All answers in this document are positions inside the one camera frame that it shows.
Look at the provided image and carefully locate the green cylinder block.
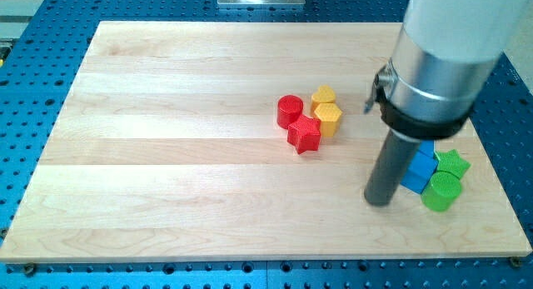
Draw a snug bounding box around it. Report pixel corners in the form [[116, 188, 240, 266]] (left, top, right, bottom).
[[421, 172, 462, 212]]

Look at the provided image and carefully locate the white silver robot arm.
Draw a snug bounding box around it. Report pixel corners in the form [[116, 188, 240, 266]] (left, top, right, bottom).
[[366, 0, 531, 142]]

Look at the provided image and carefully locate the green star block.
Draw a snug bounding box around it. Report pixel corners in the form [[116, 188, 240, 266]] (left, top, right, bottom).
[[434, 149, 471, 179]]

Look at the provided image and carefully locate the yellow heart block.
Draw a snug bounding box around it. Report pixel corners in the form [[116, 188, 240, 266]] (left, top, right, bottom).
[[311, 85, 336, 112]]

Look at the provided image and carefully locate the red cylinder block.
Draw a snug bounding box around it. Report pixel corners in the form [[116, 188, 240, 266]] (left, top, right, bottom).
[[276, 95, 304, 129]]

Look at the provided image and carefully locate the blue cube block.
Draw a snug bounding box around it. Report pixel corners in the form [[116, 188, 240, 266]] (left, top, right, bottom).
[[401, 152, 438, 194]]

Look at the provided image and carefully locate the red star block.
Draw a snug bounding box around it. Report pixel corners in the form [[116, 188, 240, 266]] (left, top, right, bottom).
[[287, 115, 321, 154]]

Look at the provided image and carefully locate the yellow hexagon block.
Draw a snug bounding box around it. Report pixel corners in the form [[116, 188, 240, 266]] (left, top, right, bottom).
[[312, 103, 342, 137]]

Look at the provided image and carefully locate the light wooden board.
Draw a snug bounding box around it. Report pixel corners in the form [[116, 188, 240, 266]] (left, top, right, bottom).
[[1, 21, 531, 263]]

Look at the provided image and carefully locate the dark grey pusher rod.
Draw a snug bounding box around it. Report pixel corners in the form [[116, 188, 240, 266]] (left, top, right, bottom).
[[364, 129, 421, 207]]

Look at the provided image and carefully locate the blue perforated metal table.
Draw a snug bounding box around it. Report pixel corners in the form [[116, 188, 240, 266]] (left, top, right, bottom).
[[1, 0, 532, 288]]

